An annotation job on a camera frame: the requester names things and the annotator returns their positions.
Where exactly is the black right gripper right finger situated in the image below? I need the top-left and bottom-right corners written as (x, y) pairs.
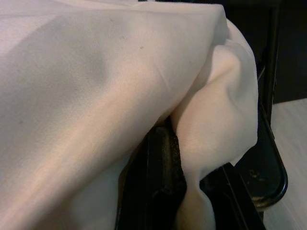
top-left (199, 161), bottom-right (265, 230)

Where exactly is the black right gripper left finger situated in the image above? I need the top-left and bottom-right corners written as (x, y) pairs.
top-left (117, 124), bottom-right (188, 230)

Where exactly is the plain cream pillow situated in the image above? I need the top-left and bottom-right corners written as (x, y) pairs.
top-left (0, 0), bottom-right (260, 230)

